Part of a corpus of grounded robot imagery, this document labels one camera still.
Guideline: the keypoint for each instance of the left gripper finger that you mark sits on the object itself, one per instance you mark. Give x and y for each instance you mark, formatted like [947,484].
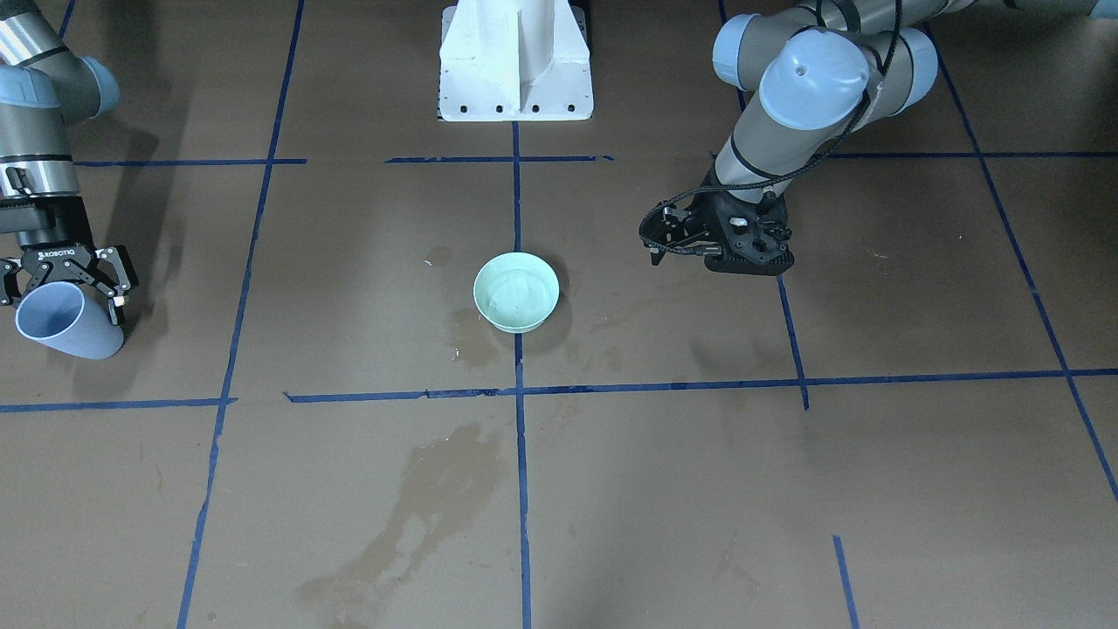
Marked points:
[667,222]
[695,245]

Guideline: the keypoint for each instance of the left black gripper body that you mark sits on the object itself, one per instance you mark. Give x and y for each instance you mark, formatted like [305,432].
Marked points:
[701,219]

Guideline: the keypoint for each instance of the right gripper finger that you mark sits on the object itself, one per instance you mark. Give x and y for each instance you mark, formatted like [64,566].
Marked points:
[10,270]
[114,276]

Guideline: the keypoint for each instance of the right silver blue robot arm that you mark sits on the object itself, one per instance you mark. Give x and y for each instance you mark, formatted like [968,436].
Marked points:
[45,89]

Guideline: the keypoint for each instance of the mint green bowl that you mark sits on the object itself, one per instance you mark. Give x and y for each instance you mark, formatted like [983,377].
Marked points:
[516,292]

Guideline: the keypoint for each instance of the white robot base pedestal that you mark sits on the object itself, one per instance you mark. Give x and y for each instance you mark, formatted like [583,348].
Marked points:
[515,61]

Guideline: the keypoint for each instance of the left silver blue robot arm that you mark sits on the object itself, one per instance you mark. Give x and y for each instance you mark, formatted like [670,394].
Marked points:
[815,73]

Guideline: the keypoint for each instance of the light blue plastic cup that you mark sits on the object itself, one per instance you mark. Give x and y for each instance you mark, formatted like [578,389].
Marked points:
[61,316]

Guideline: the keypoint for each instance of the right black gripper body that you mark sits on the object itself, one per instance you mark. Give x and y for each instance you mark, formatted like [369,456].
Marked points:
[54,242]

